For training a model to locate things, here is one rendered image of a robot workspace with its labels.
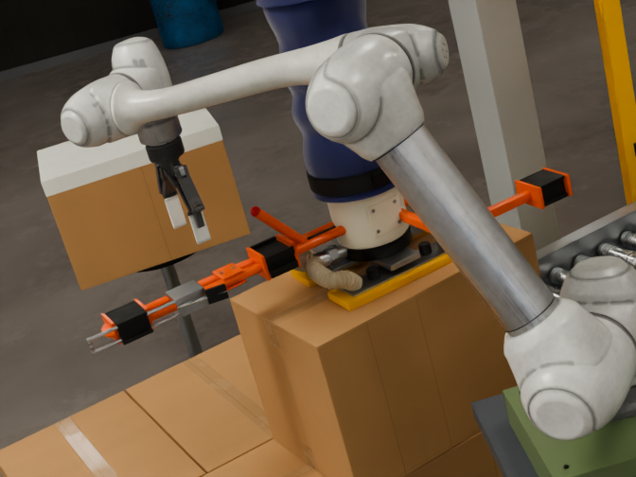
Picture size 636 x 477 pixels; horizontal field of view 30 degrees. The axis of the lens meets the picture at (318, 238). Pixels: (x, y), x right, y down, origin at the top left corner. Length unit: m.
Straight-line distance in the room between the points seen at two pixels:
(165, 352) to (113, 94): 2.73
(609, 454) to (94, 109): 1.10
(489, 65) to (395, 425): 1.68
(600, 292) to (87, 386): 3.02
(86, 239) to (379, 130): 2.18
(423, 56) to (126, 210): 2.07
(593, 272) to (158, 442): 1.40
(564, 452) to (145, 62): 1.07
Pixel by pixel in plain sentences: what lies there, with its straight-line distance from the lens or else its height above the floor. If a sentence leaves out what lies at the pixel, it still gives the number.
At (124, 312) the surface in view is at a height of 1.10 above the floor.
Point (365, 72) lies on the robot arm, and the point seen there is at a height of 1.58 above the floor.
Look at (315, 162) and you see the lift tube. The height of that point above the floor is 1.25.
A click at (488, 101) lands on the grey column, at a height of 0.84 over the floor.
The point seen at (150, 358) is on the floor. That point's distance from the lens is 4.82.
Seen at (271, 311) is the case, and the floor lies 0.94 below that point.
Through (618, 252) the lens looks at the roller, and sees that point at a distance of 3.46.
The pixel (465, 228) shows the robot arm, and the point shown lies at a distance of 1.92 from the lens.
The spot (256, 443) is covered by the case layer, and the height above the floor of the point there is 0.54.
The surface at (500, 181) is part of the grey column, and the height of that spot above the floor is 0.53.
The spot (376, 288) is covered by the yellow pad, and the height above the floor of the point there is 0.96.
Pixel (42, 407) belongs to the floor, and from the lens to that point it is 4.77.
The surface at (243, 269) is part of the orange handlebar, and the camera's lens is 2.54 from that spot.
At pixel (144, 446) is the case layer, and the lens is 3.11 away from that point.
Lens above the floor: 2.06
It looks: 22 degrees down
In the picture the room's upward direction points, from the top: 15 degrees counter-clockwise
